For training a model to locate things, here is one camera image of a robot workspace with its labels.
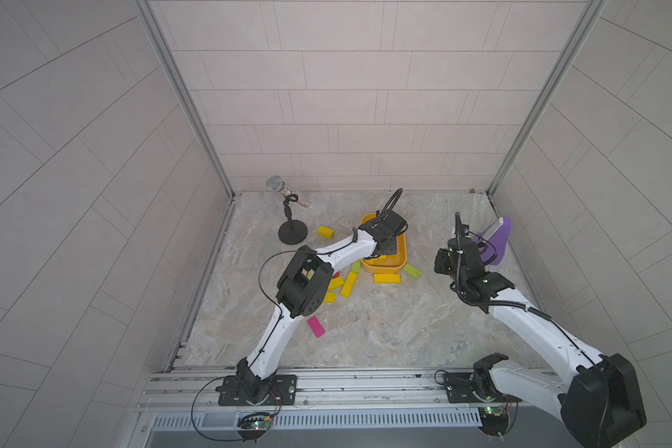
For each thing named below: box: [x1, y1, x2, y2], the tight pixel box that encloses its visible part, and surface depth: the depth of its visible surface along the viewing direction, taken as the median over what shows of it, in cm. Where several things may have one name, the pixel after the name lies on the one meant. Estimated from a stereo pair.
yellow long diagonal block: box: [339, 270, 358, 299], surface depth 91 cm
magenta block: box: [307, 315, 326, 339], surface depth 84 cm
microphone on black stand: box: [266, 174, 313, 246], surface depth 104 cm
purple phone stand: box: [475, 216, 513, 266], surface depth 89 cm
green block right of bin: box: [403, 262, 422, 280], surface depth 95 cm
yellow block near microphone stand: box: [317, 225, 335, 240], surface depth 104 cm
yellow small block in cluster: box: [328, 275, 345, 292], surface depth 92 cm
